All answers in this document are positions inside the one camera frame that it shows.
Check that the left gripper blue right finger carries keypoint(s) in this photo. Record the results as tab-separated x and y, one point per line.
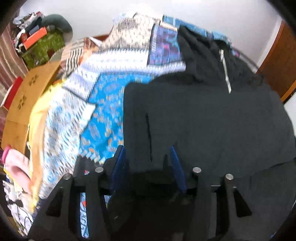
178	171

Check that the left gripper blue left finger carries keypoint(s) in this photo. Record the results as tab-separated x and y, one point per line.
118	173

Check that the black hooded sweatshirt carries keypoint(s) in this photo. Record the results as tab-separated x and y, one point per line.
233	138

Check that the person's hand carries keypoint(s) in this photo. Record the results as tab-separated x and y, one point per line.
17	166

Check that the blue patchwork bedspread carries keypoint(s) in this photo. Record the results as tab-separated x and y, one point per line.
84	122

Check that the brown cardboard box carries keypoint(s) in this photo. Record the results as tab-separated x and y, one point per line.
17	121

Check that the red flat box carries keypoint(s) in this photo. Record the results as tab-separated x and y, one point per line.
8	98

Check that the green patterned bag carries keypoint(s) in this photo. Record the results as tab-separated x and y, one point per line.
41	52

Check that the wooden door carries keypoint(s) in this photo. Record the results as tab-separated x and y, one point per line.
279	65

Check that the striped maroon curtain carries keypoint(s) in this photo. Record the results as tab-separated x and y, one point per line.
12	66

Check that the orange box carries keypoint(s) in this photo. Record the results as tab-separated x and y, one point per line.
35	37

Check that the grey plush cushion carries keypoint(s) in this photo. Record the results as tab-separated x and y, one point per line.
57	21

